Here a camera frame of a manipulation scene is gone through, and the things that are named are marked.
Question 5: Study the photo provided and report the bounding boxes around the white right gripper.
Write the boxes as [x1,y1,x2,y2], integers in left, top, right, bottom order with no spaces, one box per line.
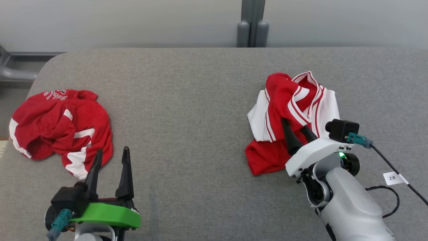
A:
[281,118,355,178]

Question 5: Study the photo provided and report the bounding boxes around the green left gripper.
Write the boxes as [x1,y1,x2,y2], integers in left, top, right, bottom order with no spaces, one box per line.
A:
[70,146,141,230]

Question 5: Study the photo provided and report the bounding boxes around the red and white basketball jersey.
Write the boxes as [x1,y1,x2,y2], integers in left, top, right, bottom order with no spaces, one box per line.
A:
[245,71,340,176]

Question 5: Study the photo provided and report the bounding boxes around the red shorts with white stripes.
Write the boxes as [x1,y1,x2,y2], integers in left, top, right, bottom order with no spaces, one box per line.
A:
[9,89,113,180]

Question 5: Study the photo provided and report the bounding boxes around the right camera cable teal plug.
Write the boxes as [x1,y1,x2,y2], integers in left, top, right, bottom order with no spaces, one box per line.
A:
[347,133,428,206]

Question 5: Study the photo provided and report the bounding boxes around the camera cable teal plug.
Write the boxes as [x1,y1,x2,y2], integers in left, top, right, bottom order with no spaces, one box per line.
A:
[47,209,73,241]
[347,133,428,206]

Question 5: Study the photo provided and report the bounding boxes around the left camera cable teal plug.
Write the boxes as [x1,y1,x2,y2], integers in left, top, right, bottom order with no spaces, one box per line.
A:
[47,209,73,241]

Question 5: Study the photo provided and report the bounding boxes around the white paper cable label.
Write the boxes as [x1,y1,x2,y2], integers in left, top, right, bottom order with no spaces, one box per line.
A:
[383,171,409,186]

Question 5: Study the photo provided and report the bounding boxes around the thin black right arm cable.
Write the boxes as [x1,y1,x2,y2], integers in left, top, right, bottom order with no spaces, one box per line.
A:
[364,186,401,219]

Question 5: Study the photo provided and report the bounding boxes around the grey metal upright post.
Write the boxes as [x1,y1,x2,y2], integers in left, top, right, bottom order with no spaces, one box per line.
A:
[237,0,270,48]

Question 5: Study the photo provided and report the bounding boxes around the grey metal side rail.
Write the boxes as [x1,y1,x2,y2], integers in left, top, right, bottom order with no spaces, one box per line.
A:
[0,45,66,82]

